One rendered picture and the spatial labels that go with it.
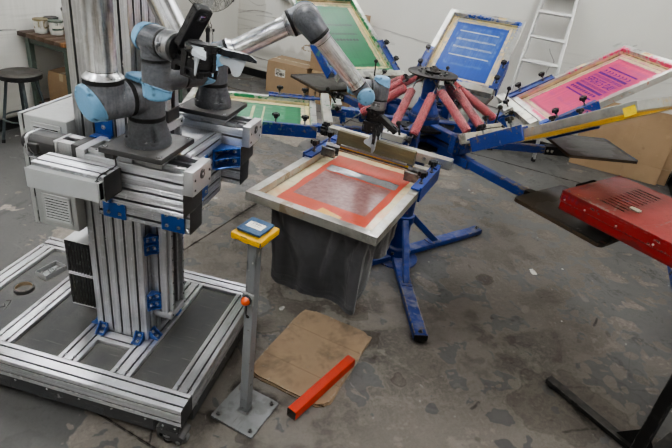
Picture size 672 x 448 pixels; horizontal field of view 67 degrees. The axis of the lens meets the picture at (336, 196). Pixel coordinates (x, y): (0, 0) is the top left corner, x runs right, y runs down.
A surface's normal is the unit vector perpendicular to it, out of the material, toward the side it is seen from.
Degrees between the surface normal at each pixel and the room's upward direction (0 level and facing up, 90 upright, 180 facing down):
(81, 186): 90
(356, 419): 0
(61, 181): 90
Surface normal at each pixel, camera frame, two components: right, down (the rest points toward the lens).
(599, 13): -0.44, 0.36
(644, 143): -0.41, 0.16
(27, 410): 0.12, -0.88
